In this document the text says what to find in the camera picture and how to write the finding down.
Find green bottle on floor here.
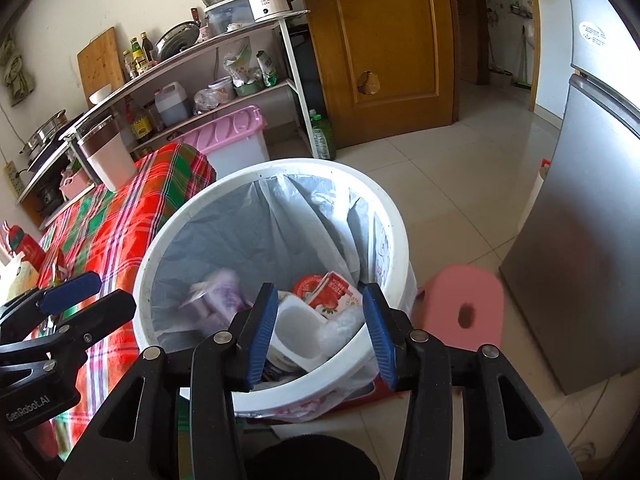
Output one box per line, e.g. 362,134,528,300
309,110,336,160

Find frying pan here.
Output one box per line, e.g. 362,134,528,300
153,21,200,63

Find yellow tissue pack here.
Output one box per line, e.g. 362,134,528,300
0,252,39,306

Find white brown jug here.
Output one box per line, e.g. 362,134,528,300
78,116,137,192

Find green cap sauce bottle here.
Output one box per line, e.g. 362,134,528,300
130,37,149,75

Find silver refrigerator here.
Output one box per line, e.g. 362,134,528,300
500,0,639,393

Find pink basket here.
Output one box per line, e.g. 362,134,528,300
60,168,93,200

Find clear storage box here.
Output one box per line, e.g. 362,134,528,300
204,0,255,37

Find steel steamer pot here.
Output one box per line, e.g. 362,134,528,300
21,110,67,157

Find clear plastic bottle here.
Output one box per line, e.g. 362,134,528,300
318,306,364,356

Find white trash bin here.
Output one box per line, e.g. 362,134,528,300
131,157,419,421

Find white blue paper cup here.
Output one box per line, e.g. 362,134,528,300
267,294,329,375

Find dark soy sauce bottle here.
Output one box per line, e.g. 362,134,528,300
140,32,154,63

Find wooden door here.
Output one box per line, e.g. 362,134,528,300
305,0,459,148

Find pink plastic stool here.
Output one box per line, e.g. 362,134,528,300
410,264,504,351

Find white power strip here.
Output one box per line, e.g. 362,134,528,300
3,162,25,198

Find hanging olive cloth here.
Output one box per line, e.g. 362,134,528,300
0,34,35,106

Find plaid tablecloth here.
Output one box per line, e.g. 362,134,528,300
40,143,216,458

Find white bowl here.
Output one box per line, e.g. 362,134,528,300
89,84,112,105

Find red kids water bottle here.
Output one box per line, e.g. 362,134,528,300
1,221,46,271

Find yellow label vinegar bottle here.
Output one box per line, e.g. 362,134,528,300
125,96,153,142

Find wooden cutting board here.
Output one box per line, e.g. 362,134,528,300
77,27,125,103

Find grey trash bag liner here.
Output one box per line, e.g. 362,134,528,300
149,174,390,351

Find white plastic jerrycan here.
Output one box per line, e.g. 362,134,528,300
154,81,192,127

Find metal shelf rack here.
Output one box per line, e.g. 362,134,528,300
16,8,321,231

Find pink lidded storage box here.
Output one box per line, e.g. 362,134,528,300
176,105,270,179

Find red white snack wrapper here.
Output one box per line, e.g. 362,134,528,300
293,271,362,318

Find purple milk carton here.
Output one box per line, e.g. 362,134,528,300
178,269,252,337

